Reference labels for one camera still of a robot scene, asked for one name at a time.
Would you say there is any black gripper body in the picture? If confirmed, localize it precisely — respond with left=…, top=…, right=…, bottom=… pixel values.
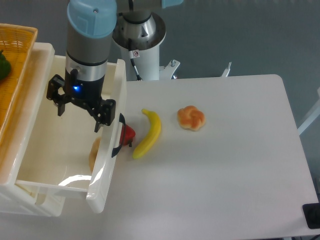
left=46, top=69, right=116, bottom=126

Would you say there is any beige ring donut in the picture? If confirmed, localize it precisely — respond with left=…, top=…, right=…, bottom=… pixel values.
left=88, top=137, right=101, bottom=172

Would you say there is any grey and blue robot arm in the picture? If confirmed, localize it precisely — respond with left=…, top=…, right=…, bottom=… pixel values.
left=46, top=0, right=181, bottom=130

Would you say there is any white open upper drawer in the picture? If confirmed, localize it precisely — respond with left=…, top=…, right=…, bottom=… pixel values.
left=16, top=59, right=127, bottom=213

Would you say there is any white drawer cabinet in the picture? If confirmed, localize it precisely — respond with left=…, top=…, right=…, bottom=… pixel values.
left=0, top=42, right=65, bottom=217

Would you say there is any red bell pepper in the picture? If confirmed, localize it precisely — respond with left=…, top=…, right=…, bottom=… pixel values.
left=119, top=124, right=136, bottom=147

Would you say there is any yellow banana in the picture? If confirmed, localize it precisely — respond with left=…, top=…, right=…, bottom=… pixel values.
left=132, top=108, right=162, bottom=159

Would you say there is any green bell pepper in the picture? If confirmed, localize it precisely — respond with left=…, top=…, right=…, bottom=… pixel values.
left=0, top=49, right=12, bottom=80

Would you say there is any orange plastic basket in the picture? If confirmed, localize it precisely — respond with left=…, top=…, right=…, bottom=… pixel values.
left=0, top=23, right=38, bottom=142

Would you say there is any knotted orange bread roll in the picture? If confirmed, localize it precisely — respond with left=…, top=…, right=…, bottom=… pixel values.
left=177, top=105, right=206, bottom=131

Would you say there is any black device at table edge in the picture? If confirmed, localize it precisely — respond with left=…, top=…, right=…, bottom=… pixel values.
left=302, top=202, right=320, bottom=229

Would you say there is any black drawer handle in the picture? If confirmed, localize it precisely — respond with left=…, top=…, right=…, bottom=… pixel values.
left=111, top=113, right=127, bottom=158

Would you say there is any black cable on pedestal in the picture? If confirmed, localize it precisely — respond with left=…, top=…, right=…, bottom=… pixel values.
left=127, top=38, right=143, bottom=81

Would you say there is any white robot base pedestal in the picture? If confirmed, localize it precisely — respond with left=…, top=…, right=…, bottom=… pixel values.
left=112, top=10, right=180, bottom=81

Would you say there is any white metal frame leg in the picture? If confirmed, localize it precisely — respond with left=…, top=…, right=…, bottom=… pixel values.
left=221, top=61, right=232, bottom=78

